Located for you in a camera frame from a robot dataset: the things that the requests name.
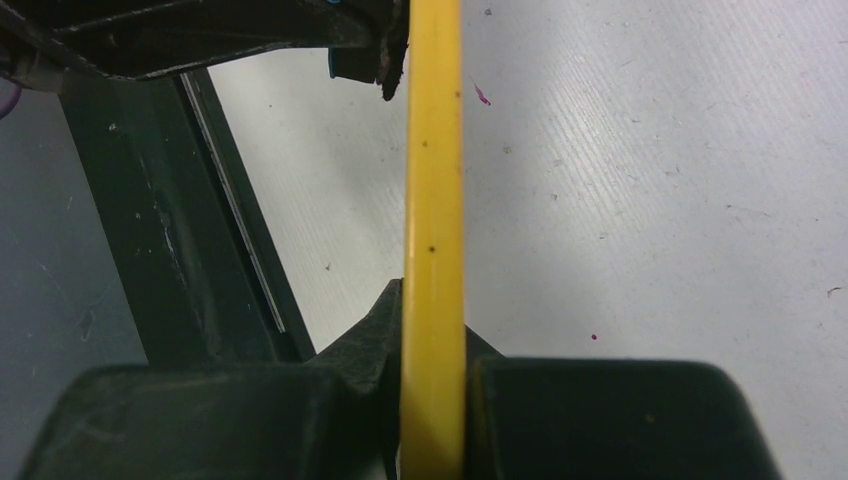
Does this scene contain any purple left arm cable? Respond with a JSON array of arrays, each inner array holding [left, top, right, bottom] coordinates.
[[0, 82, 24, 122]]

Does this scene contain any yellow framed whiteboard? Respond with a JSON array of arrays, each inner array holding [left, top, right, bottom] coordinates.
[[399, 1, 466, 479]]

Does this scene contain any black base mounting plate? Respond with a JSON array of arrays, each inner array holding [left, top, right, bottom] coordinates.
[[60, 70, 316, 368]]

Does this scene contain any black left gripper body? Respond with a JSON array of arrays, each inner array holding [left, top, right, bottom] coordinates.
[[1, 0, 371, 91]]

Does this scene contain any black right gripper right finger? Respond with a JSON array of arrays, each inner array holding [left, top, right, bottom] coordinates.
[[466, 332, 780, 479]]

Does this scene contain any blue whiteboard eraser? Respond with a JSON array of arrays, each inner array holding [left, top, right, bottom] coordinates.
[[328, 46, 380, 84]]

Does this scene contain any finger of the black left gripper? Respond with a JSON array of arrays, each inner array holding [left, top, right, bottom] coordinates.
[[367, 0, 410, 102]]

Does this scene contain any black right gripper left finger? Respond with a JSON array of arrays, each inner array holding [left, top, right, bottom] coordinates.
[[20, 279, 402, 479]]

